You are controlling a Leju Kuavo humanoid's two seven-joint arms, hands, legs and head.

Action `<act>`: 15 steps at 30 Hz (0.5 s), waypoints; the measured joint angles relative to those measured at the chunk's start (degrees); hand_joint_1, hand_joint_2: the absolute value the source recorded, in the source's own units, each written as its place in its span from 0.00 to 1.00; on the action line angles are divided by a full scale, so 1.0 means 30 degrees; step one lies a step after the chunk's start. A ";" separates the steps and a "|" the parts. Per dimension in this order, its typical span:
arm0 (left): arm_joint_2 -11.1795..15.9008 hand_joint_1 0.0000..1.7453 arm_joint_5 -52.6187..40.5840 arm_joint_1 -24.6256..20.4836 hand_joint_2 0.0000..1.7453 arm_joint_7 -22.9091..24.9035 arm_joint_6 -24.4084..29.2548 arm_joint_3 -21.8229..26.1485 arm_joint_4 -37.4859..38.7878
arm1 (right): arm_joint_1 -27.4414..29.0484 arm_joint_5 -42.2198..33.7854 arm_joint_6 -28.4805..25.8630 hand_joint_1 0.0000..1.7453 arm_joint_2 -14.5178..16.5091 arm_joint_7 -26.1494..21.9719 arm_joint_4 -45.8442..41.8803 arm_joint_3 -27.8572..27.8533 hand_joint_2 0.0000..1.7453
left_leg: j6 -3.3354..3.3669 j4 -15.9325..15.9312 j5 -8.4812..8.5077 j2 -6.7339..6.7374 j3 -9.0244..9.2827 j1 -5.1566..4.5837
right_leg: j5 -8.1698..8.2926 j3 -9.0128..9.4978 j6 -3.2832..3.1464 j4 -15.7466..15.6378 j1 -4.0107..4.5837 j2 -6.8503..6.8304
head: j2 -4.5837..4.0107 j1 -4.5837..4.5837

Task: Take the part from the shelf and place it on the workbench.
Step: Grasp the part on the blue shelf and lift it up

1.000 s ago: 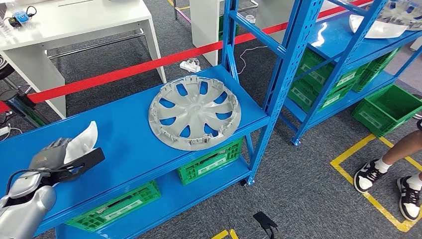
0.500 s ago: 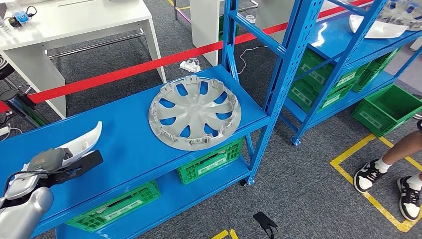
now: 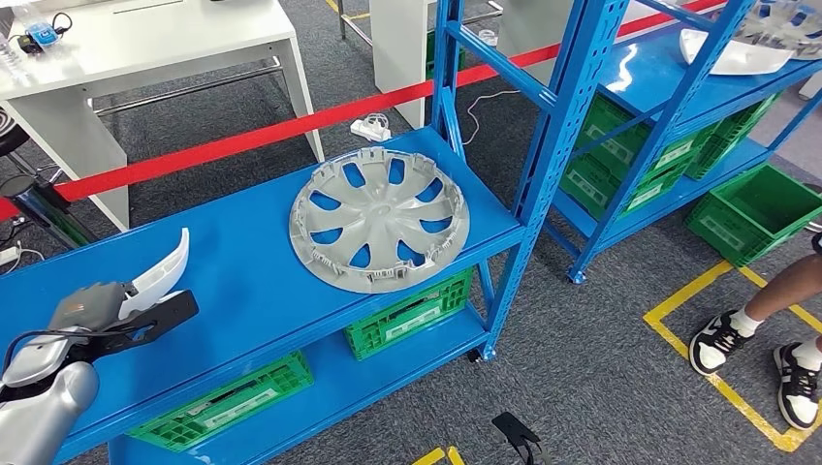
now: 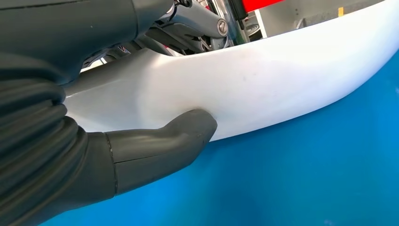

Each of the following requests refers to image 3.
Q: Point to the red barrier belt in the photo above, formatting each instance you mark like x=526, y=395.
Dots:
x=257, y=138

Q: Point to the person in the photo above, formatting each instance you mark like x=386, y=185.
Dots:
x=783, y=282

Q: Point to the black robot right foot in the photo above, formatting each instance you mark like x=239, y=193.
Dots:
x=514, y=430

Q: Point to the white desk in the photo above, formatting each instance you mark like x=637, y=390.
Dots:
x=160, y=38

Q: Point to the black wrist mount plate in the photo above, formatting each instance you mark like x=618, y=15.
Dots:
x=154, y=321

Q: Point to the white power strip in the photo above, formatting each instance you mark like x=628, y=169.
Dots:
x=370, y=130

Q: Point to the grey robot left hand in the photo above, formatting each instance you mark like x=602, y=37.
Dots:
x=90, y=308

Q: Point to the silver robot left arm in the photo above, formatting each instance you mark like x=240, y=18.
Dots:
x=45, y=417

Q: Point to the black ribbed round base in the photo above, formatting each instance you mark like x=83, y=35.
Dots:
x=9, y=131

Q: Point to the white curved plastic part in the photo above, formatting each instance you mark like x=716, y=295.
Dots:
x=738, y=61
x=160, y=269

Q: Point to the blue metal shelf rack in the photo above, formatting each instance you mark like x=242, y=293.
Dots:
x=642, y=77
x=257, y=257

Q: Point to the black stanchion post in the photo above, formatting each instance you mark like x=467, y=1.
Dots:
x=45, y=215

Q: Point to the black and white sneaker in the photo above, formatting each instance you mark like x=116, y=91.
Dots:
x=714, y=343
x=796, y=393

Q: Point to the grey plastic wheel hubcap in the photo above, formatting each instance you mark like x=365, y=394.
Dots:
x=783, y=22
x=379, y=221

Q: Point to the white desk side panel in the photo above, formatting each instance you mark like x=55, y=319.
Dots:
x=398, y=58

